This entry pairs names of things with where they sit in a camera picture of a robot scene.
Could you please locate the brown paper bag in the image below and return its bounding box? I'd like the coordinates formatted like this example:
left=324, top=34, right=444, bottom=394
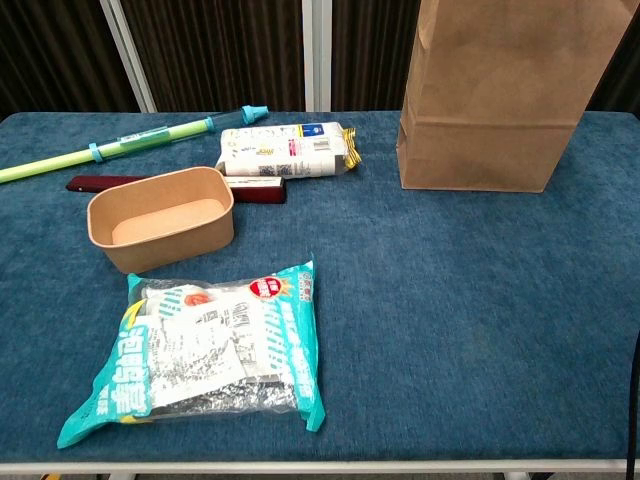
left=397, top=0, right=639, bottom=194

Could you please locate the white slanted partition post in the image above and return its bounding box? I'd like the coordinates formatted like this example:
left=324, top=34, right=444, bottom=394
left=99, top=0, right=158, bottom=114

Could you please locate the blue table mat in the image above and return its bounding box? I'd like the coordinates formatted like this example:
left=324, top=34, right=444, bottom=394
left=0, top=110, right=640, bottom=464

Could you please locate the green and blue pump stick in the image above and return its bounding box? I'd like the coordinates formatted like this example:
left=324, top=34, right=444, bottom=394
left=0, top=104, right=270, bottom=185

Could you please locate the maroon chopstick case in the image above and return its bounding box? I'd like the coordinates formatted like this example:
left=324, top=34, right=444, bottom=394
left=65, top=174, right=289, bottom=205

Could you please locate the white snack package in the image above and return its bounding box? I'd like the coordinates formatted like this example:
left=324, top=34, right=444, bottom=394
left=214, top=121, right=363, bottom=180

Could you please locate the white straight partition post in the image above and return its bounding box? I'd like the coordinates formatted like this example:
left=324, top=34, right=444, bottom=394
left=301, top=0, right=333, bottom=113

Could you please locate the teal plastic food package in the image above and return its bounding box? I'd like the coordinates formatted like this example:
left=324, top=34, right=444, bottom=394
left=56, top=253, right=326, bottom=450

